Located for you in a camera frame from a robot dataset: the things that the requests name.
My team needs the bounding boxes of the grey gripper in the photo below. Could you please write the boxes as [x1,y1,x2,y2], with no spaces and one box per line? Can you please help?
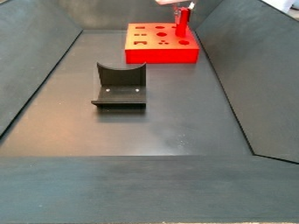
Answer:
[154,0,196,24]

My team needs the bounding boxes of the red star peg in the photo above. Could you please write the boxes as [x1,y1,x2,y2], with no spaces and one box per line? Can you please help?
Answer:
[174,7,190,38]

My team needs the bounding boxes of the red shape sorting board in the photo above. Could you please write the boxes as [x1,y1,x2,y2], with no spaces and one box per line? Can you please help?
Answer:
[125,23,200,64]

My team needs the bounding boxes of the black curved holder bracket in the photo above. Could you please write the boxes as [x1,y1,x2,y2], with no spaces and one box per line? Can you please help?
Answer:
[90,64,146,107]

